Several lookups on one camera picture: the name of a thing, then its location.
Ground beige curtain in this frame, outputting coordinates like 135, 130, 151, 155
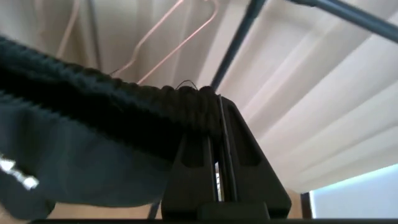
0, 0, 398, 194

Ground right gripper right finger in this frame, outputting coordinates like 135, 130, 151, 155
218, 95, 292, 219

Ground black clothes rack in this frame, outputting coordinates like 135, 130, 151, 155
147, 0, 398, 220

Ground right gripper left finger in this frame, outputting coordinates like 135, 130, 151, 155
161, 132, 219, 219

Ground black shorts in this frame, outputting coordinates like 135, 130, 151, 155
0, 35, 223, 220

